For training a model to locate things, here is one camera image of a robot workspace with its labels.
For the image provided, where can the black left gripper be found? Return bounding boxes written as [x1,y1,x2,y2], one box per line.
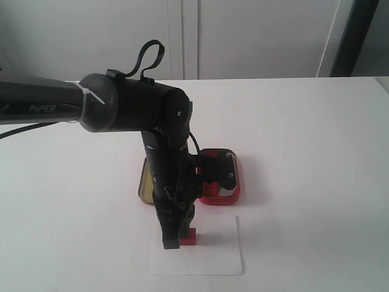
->
[151,170,201,249]

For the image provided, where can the red stamp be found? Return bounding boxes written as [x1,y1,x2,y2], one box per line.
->
[179,228,196,246]

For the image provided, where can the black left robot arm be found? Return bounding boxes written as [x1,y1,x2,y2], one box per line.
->
[1,74,198,249]

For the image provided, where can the red ink pad tin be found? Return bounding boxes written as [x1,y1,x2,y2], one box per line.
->
[197,148,241,207]

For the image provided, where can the white paper sheet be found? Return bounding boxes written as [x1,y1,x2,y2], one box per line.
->
[150,215,243,276]

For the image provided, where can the gold tin lid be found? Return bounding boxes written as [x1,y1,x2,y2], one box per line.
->
[138,158,154,205]

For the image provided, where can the white zip tie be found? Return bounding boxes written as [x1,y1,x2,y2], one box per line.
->
[65,81,106,124]

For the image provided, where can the white cabinet doors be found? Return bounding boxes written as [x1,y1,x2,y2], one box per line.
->
[1,0,353,80]

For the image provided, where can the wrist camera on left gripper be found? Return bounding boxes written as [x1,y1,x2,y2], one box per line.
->
[190,151,238,198]

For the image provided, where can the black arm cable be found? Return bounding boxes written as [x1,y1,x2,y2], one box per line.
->
[127,40,165,82]

